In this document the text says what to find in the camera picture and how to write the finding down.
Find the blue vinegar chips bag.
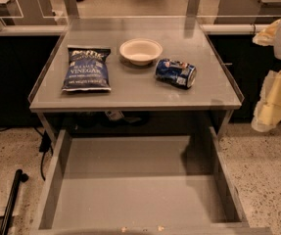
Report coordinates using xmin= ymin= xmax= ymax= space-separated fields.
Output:
xmin=62 ymin=46 xmax=111 ymax=92

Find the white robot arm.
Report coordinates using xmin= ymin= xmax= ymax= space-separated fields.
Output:
xmin=251 ymin=19 xmax=281 ymax=132

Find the grey cabinet with top surface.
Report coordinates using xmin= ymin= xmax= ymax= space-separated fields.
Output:
xmin=30 ymin=16 xmax=243 ymax=139

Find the open grey top drawer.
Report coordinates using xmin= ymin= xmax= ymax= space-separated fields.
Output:
xmin=30 ymin=127 xmax=272 ymax=235

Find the white paper bowl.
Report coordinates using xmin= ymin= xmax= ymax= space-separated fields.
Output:
xmin=119 ymin=38 xmax=163 ymax=66

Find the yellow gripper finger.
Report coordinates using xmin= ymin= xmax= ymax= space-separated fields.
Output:
xmin=251 ymin=70 xmax=281 ymax=132
xmin=253 ymin=20 xmax=280 ymax=46

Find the black pole on floor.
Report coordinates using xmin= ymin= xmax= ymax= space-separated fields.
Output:
xmin=0 ymin=169 xmax=28 ymax=235

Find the black power cable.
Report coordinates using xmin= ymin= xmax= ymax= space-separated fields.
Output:
xmin=0 ymin=126 xmax=55 ymax=182

